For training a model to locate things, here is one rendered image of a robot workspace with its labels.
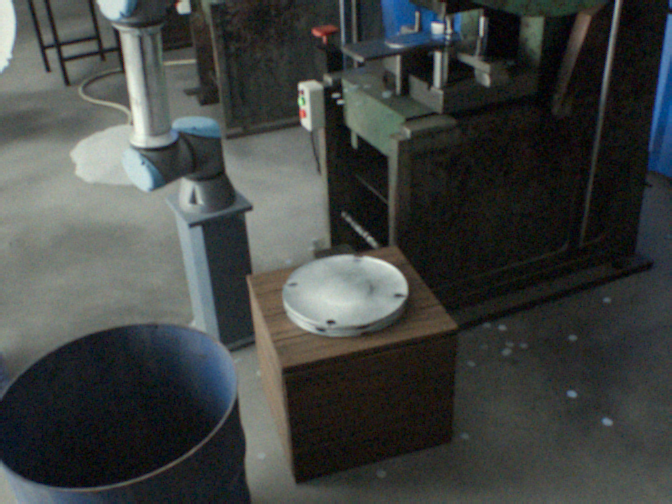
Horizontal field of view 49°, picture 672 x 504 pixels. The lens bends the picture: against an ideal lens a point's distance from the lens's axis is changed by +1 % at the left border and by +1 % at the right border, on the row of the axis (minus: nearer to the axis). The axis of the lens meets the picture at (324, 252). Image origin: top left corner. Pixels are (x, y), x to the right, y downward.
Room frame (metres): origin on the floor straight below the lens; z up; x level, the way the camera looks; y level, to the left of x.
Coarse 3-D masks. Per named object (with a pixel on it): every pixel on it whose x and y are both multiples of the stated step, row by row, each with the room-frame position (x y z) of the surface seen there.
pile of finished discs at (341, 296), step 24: (312, 264) 1.52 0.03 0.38; (336, 264) 1.51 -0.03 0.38; (360, 264) 1.51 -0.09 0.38; (384, 264) 1.50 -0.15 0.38; (288, 288) 1.42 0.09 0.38; (312, 288) 1.41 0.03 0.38; (336, 288) 1.40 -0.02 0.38; (360, 288) 1.39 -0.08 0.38; (384, 288) 1.40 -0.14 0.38; (288, 312) 1.35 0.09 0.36; (312, 312) 1.32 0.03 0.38; (336, 312) 1.31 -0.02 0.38; (360, 312) 1.31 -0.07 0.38; (384, 312) 1.30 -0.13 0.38; (336, 336) 1.26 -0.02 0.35
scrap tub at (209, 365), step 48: (96, 336) 1.16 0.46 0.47; (144, 336) 1.18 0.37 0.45; (192, 336) 1.15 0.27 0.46; (48, 384) 1.08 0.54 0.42; (96, 384) 1.14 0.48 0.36; (144, 384) 1.17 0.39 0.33; (192, 384) 1.15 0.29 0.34; (0, 432) 0.94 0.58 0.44; (48, 432) 1.05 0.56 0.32; (96, 432) 1.12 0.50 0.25; (144, 432) 1.16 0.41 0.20; (192, 432) 1.15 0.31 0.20; (240, 432) 0.97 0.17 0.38; (48, 480) 1.01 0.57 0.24; (96, 480) 1.10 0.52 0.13; (144, 480) 0.78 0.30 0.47; (192, 480) 0.82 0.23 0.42; (240, 480) 0.93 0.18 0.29
